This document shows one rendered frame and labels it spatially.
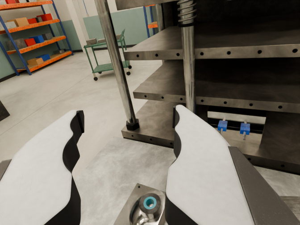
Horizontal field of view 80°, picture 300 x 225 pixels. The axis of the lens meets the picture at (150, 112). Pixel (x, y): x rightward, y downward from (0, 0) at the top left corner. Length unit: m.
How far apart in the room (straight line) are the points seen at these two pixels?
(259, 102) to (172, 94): 0.43
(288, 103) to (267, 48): 0.27
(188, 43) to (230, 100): 0.35
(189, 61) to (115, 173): 0.66
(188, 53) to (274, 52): 0.33
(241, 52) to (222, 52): 0.08
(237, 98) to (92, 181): 0.82
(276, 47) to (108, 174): 0.93
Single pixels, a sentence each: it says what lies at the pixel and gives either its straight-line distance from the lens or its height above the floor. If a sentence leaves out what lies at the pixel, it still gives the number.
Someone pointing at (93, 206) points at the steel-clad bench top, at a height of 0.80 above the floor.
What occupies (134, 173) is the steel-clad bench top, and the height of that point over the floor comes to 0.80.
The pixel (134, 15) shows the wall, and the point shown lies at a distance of 7.45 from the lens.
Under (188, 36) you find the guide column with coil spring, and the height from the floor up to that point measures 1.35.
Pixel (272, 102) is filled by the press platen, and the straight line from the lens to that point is 0.99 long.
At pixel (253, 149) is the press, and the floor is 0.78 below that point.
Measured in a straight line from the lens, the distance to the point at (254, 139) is 1.10.
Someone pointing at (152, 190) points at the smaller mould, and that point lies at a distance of 0.79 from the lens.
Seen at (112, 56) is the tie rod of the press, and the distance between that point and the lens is 1.04.
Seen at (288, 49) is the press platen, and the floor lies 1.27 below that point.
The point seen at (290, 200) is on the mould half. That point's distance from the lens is 0.78.
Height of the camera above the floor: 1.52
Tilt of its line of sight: 32 degrees down
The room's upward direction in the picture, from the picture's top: 11 degrees counter-clockwise
